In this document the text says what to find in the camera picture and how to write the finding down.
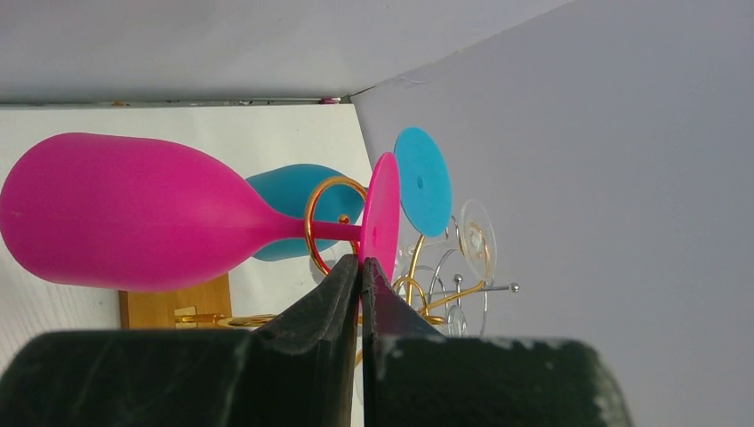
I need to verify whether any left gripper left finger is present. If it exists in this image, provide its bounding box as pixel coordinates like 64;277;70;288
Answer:
1;255;361;426

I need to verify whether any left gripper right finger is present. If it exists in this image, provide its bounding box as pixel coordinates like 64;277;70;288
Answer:
362;258;633;426

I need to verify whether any pink wine glass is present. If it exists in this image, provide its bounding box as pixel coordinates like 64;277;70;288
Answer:
1;133;400;292

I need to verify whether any clear glass on gold rack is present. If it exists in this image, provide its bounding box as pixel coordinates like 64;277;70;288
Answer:
419;199;497;281

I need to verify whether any wooden rack base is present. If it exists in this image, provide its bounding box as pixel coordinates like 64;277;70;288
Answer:
118;274;231;329

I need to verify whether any blue wine glass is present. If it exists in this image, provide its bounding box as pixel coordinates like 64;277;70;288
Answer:
245;127;453;237

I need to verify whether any gold wire glass rack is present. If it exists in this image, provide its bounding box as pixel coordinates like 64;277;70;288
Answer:
173;175;493;367

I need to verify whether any silver wire glass rack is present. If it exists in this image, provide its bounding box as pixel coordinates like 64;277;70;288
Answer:
392;249;521;337

